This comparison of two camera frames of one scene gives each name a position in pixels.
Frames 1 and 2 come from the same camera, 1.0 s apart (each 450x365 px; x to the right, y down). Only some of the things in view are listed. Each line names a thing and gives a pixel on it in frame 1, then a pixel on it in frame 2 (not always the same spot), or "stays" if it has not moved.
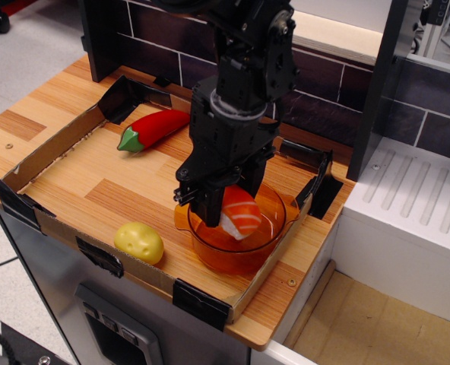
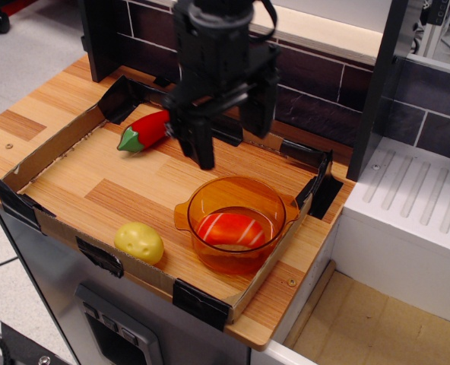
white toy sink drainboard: (415, 191) stays
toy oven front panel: (118, 338) stays
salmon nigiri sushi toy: (240, 214) -> (231, 231)
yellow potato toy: (141, 241) stays
